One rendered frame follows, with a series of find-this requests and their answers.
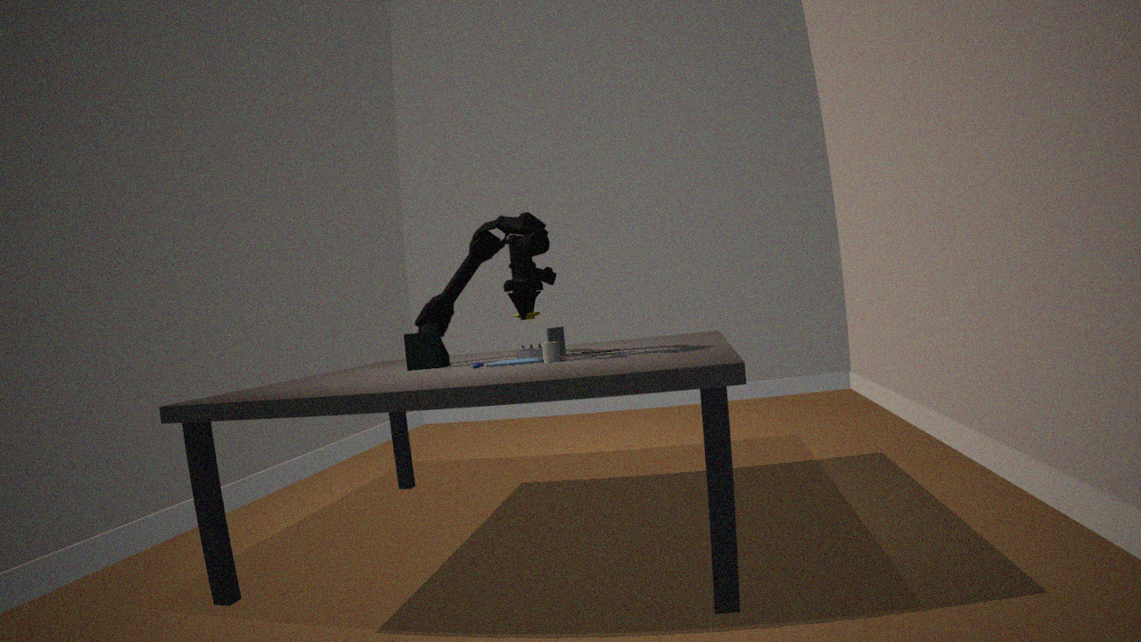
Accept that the light blue flat mat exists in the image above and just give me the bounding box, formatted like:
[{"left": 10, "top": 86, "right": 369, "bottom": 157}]
[{"left": 487, "top": 357, "right": 544, "bottom": 367}]

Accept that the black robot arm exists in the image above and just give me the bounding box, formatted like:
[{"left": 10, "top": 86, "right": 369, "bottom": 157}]
[{"left": 415, "top": 212, "right": 556, "bottom": 338}]

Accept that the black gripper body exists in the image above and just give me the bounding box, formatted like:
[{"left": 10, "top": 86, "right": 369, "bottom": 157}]
[{"left": 504, "top": 258, "right": 543, "bottom": 292}]

